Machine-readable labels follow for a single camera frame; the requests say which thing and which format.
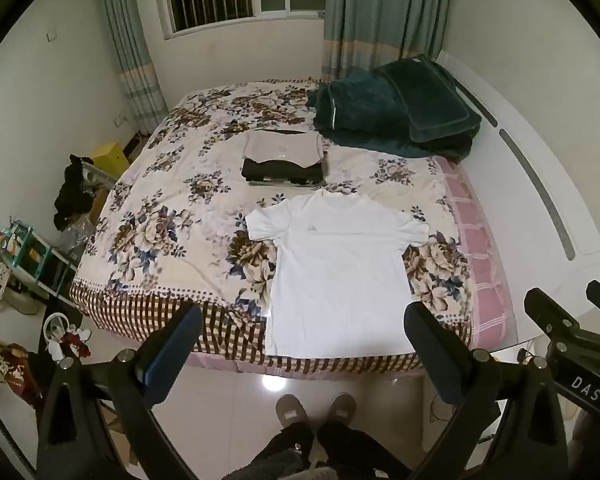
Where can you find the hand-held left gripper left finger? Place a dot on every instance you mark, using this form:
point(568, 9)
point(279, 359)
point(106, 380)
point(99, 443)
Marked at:
point(172, 360)

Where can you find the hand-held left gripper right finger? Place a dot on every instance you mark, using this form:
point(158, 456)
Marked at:
point(425, 350)

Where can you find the white t-shirt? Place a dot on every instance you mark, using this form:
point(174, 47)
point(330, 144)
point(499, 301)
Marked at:
point(337, 270)

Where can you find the grey slipper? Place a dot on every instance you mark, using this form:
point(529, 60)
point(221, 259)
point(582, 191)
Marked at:
point(339, 407)
point(291, 410)

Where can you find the pink checked blanket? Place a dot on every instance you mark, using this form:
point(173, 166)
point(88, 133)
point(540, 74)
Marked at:
point(472, 240)

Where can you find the person's legs in dark pants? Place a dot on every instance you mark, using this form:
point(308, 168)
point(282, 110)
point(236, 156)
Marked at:
point(325, 452)

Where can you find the white headboard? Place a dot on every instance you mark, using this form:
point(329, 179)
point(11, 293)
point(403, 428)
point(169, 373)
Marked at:
point(535, 170)

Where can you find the red printed bag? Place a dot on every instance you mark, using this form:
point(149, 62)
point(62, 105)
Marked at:
point(15, 372)

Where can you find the floral bedsheet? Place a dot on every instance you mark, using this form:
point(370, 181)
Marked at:
point(180, 200)

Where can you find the teal shelf rack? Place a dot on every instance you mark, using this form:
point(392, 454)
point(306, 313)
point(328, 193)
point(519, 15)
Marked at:
point(37, 255)

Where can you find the black hanging cloth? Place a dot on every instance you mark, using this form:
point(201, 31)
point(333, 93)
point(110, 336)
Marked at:
point(72, 192)

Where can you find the yellow box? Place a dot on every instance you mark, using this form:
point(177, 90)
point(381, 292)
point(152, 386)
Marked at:
point(111, 157)

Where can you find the folded black garment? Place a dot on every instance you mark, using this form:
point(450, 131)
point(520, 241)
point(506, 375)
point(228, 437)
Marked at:
point(280, 174)

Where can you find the folded beige garment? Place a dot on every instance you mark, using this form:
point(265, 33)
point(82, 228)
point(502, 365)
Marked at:
point(280, 149)

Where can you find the dark green blanket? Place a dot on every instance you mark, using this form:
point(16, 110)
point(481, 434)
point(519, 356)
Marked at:
point(360, 115)

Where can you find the dark green pillow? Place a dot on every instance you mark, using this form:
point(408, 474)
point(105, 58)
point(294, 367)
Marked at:
point(430, 97)

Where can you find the grey-green curtain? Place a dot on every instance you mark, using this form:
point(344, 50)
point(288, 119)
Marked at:
point(130, 45)
point(380, 15)

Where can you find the wall socket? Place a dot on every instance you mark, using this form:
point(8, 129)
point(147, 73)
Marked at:
point(120, 120)

